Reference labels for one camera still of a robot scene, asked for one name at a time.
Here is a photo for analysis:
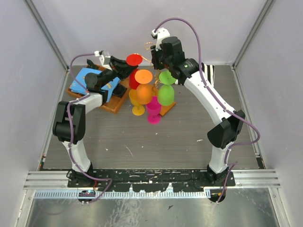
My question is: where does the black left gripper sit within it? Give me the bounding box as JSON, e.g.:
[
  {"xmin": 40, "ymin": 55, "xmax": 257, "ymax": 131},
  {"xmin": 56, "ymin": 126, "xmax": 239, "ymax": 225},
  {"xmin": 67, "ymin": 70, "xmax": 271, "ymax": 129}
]
[{"xmin": 100, "ymin": 56, "xmax": 139, "ymax": 89}]

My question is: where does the black item in tray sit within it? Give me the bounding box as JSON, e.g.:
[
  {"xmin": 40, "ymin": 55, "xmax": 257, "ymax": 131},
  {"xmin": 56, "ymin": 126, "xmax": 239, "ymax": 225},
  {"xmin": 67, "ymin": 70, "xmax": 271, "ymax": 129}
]
[{"xmin": 112, "ymin": 84, "xmax": 127, "ymax": 98}]

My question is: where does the dark patterned cloth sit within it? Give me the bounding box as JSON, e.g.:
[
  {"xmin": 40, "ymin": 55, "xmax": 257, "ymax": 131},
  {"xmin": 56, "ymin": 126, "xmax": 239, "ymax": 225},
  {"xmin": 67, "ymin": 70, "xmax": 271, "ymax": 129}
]
[{"xmin": 86, "ymin": 59, "xmax": 99, "ymax": 70}]

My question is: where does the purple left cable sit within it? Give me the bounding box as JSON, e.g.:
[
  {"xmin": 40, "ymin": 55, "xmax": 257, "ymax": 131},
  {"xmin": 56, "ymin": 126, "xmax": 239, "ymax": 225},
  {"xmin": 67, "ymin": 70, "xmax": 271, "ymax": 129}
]
[{"xmin": 67, "ymin": 52, "xmax": 113, "ymax": 204}]

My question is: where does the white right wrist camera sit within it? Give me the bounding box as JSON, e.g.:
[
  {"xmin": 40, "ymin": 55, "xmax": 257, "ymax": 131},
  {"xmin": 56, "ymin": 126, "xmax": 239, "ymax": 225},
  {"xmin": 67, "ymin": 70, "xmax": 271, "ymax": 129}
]
[{"xmin": 151, "ymin": 27, "xmax": 170, "ymax": 51}]

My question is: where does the black white striped cloth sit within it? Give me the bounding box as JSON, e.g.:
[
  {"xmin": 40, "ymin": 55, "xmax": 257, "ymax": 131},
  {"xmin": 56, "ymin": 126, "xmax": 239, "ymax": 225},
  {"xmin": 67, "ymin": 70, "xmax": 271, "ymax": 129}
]
[{"xmin": 201, "ymin": 62, "xmax": 215, "ymax": 86}]

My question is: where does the wooden compartment tray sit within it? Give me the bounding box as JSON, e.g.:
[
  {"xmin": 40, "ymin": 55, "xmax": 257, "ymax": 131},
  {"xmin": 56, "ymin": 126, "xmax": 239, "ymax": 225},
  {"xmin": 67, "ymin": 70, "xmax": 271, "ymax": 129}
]
[{"xmin": 66, "ymin": 66, "xmax": 131, "ymax": 114}]

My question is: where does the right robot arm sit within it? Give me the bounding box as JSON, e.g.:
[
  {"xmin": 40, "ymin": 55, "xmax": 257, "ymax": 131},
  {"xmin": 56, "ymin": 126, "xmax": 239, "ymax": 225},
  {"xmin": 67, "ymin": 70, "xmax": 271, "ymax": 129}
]
[{"xmin": 151, "ymin": 35, "xmax": 245, "ymax": 186}]

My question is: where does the pink plastic wine glass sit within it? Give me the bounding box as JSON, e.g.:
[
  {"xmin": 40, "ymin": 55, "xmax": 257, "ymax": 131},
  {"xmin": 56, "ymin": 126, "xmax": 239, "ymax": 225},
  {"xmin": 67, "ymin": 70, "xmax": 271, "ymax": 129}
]
[{"xmin": 146, "ymin": 96, "xmax": 162, "ymax": 124}]

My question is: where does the orange plastic wine glass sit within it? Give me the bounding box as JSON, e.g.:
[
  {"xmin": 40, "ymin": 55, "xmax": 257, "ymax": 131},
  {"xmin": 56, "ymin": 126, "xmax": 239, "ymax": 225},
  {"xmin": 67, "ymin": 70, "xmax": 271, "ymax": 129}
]
[{"xmin": 135, "ymin": 70, "xmax": 153, "ymax": 105}]

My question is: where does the green plastic wine glass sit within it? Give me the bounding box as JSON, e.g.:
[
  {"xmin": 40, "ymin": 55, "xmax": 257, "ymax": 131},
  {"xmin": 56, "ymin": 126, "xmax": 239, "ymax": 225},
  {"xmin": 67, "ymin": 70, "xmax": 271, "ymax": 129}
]
[{"xmin": 158, "ymin": 70, "xmax": 176, "ymax": 106}]

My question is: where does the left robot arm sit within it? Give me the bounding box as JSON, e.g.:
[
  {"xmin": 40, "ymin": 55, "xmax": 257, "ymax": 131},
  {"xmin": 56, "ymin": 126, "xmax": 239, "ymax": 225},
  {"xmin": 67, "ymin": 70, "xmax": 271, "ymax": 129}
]
[{"xmin": 53, "ymin": 52, "xmax": 138, "ymax": 187}]

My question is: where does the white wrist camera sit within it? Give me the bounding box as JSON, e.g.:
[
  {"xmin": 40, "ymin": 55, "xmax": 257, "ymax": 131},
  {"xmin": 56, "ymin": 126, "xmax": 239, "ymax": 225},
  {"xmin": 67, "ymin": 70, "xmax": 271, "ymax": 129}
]
[
  {"xmin": 151, "ymin": 27, "xmax": 170, "ymax": 51},
  {"xmin": 94, "ymin": 51, "xmax": 112, "ymax": 70}
]

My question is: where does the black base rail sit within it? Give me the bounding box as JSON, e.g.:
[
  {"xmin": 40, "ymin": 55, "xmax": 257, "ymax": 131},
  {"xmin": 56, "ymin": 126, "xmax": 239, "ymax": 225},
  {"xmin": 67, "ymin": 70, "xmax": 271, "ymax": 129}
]
[{"xmin": 66, "ymin": 169, "xmax": 236, "ymax": 192}]

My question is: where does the red plastic wine glass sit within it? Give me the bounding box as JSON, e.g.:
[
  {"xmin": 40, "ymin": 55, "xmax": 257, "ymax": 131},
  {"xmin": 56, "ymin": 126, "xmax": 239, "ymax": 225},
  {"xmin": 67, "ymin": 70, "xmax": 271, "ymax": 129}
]
[{"xmin": 126, "ymin": 53, "xmax": 143, "ymax": 90}]

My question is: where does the gold wire glass rack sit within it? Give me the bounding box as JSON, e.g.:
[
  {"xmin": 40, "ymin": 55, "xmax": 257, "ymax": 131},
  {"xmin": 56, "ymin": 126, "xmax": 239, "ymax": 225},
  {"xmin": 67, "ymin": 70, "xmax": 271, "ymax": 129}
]
[{"xmin": 144, "ymin": 42, "xmax": 176, "ymax": 117}]

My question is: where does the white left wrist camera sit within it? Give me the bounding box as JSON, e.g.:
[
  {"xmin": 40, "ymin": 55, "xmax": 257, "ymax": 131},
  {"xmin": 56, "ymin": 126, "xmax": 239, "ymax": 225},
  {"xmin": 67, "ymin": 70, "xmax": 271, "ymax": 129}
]
[{"xmin": 94, "ymin": 51, "xmax": 112, "ymax": 70}]

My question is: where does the yellow plastic wine glass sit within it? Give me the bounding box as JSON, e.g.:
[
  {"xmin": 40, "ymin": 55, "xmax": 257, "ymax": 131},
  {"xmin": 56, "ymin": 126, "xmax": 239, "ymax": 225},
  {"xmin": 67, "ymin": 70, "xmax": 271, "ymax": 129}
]
[{"xmin": 129, "ymin": 89, "xmax": 145, "ymax": 116}]

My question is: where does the blue patterned cloth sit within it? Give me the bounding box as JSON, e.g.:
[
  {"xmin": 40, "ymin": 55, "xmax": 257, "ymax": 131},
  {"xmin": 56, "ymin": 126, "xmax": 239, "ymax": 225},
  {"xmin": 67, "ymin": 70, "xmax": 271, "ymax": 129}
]
[{"xmin": 69, "ymin": 68, "xmax": 120, "ymax": 102}]

